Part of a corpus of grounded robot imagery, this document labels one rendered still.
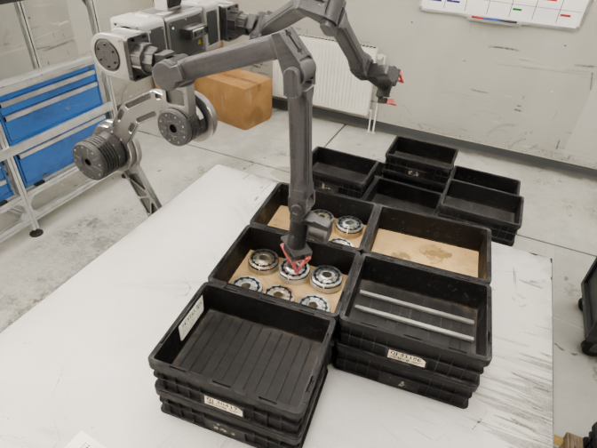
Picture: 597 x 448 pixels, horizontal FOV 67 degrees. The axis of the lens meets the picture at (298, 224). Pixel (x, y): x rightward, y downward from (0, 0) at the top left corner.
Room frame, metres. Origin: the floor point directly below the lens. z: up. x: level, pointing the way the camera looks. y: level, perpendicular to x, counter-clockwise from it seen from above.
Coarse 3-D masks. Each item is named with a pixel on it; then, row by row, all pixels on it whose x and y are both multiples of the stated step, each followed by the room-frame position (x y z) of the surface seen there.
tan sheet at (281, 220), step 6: (282, 210) 1.46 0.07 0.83; (288, 210) 1.46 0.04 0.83; (276, 216) 1.41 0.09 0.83; (282, 216) 1.42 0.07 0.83; (288, 216) 1.42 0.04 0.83; (270, 222) 1.37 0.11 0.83; (276, 222) 1.37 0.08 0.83; (282, 222) 1.38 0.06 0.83; (288, 222) 1.38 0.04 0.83; (288, 228) 1.34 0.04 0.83; (336, 234) 1.32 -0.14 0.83; (354, 240) 1.29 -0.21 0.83; (360, 240) 1.29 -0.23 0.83; (354, 246) 1.26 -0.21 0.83
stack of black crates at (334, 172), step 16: (320, 160) 2.49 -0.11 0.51; (336, 160) 2.45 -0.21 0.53; (352, 160) 2.41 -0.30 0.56; (368, 160) 2.37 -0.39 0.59; (320, 176) 2.18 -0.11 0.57; (336, 176) 2.15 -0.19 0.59; (352, 176) 2.34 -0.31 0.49; (368, 176) 2.17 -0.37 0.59; (336, 192) 2.15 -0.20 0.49; (352, 192) 2.12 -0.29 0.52
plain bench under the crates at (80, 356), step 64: (192, 192) 1.75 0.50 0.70; (256, 192) 1.78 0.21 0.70; (128, 256) 1.28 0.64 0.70; (192, 256) 1.30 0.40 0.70; (512, 256) 1.41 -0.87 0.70; (64, 320) 0.95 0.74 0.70; (128, 320) 0.97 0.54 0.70; (512, 320) 1.06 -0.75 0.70; (0, 384) 0.71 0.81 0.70; (64, 384) 0.72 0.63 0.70; (128, 384) 0.74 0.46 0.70; (384, 384) 0.78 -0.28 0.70; (512, 384) 0.81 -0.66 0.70
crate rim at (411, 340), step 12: (360, 264) 1.05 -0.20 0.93; (396, 264) 1.06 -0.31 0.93; (408, 264) 1.06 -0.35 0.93; (444, 276) 1.02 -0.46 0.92; (456, 276) 1.02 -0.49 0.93; (348, 288) 0.94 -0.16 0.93; (348, 300) 0.89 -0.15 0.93; (348, 324) 0.81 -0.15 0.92; (360, 324) 0.81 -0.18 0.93; (372, 324) 0.81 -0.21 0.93; (384, 336) 0.79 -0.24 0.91; (396, 336) 0.78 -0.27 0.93; (408, 336) 0.78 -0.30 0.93; (432, 348) 0.75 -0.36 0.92; (444, 348) 0.74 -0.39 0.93; (456, 348) 0.74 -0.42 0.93; (468, 360) 0.72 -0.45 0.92; (480, 360) 0.71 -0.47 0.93
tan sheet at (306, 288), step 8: (248, 256) 1.17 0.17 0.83; (240, 272) 1.09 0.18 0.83; (248, 272) 1.09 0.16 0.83; (232, 280) 1.05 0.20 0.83; (264, 280) 1.06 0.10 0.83; (272, 280) 1.06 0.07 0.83; (280, 280) 1.06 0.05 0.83; (344, 280) 1.08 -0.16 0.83; (264, 288) 1.02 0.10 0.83; (296, 288) 1.03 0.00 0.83; (304, 288) 1.03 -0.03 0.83; (312, 288) 1.03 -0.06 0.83; (296, 296) 0.99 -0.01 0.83; (328, 296) 1.00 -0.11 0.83; (336, 296) 1.00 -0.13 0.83; (336, 304) 0.97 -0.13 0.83
